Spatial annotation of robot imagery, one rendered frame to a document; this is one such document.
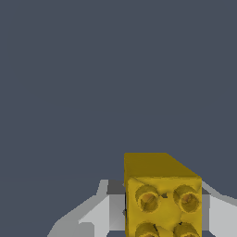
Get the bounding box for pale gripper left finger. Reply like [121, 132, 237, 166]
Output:
[46, 179, 128, 237]

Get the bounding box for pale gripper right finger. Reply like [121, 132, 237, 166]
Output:
[201, 181, 237, 237]

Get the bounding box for yellow studded toy brick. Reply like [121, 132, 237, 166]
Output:
[123, 152, 203, 237]

